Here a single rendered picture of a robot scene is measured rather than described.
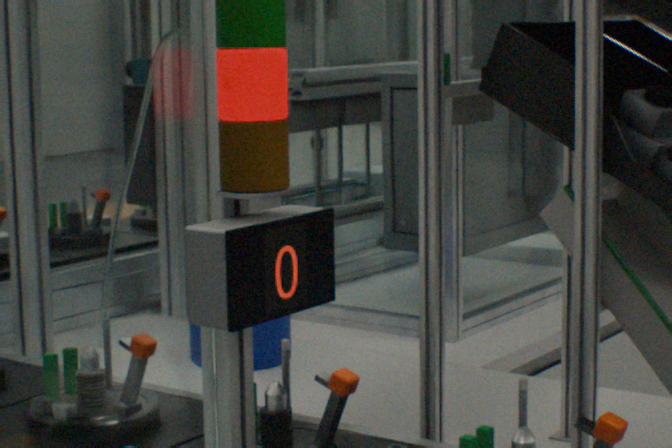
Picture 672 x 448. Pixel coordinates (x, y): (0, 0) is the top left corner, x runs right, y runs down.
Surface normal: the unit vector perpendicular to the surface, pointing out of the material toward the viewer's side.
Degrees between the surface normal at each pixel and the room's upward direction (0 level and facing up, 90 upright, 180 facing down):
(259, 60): 90
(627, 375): 90
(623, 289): 90
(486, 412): 0
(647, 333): 90
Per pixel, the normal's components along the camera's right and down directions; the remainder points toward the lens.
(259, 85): 0.25, 0.14
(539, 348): 0.81, 0.07
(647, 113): -0.73, 0.11
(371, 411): -0.02, -0.99
